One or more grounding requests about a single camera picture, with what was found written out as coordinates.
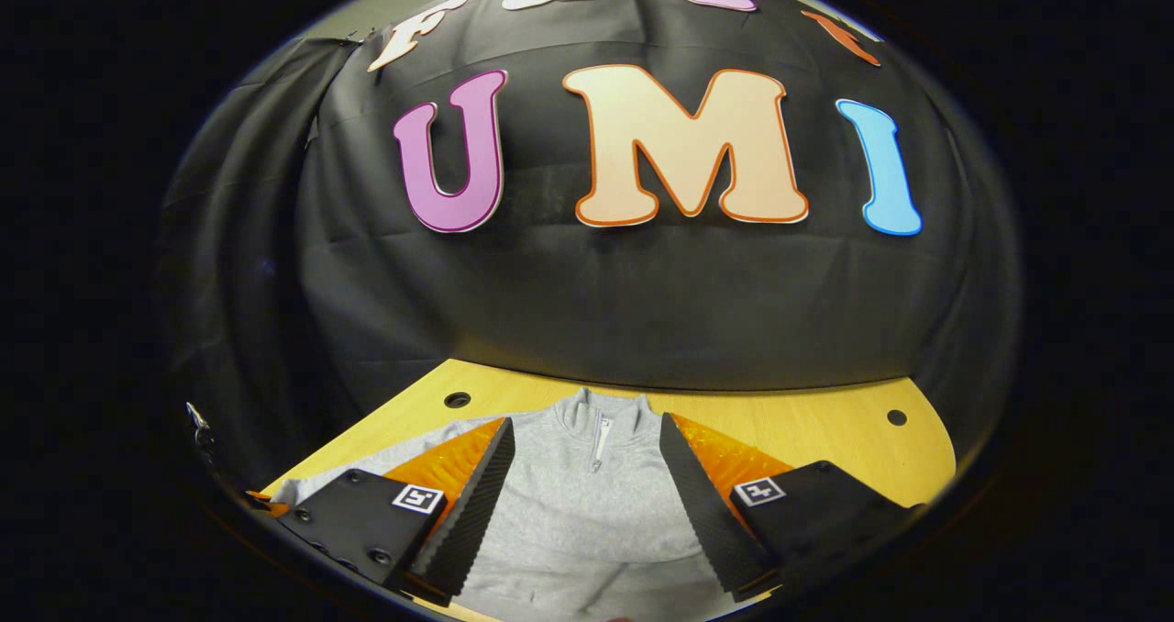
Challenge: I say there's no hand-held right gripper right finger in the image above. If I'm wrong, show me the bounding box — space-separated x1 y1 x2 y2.
659 411 927 603

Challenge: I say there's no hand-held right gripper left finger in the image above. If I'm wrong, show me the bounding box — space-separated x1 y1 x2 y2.
275 416 516 606

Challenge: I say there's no grey zip-neck sweatshirt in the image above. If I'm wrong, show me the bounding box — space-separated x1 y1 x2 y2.
271 388 781 622

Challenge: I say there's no black backdrop cloth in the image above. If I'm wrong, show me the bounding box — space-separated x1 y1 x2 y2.
156 0 1024 504

